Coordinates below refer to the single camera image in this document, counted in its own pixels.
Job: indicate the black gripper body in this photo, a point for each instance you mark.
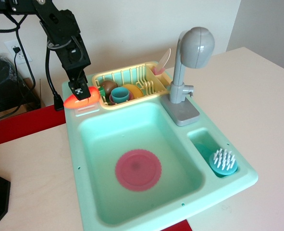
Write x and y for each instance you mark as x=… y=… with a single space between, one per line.
x=64 y=35

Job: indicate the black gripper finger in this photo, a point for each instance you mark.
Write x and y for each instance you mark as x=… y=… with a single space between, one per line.
x=79 y=89

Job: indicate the orange toy carrot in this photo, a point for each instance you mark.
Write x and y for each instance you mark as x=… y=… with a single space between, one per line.
x=95 y=94

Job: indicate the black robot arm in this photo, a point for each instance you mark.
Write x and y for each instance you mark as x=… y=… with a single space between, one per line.
x=25 y=7

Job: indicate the yellow toy plate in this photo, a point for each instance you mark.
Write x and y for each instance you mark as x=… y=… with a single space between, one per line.
x=136 y=91

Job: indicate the pink toy plate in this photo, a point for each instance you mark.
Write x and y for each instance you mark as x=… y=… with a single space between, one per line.
x=138 y=170

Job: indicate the brown toy kiwi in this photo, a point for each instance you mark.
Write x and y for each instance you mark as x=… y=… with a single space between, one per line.
x=108 y=86

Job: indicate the teal toy cup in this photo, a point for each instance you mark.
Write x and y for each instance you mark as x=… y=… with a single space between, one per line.
x=120 y=95

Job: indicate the yellow dish rack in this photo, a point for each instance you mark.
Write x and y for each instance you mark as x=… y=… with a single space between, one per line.
x=140 y=75

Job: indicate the red board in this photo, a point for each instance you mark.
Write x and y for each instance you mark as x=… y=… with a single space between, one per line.
x=30 y=122

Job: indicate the pink toy knife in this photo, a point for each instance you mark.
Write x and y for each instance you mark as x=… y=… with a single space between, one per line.
x=160 y=67

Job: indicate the mint green toy sink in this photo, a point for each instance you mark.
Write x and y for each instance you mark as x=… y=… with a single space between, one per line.
x=99 y=137

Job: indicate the teal scrub brush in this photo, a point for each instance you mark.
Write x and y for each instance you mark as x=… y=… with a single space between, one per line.
x=223 y=162

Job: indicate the white wall outlet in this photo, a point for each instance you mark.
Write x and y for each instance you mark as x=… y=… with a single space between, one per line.
x=15 y=50

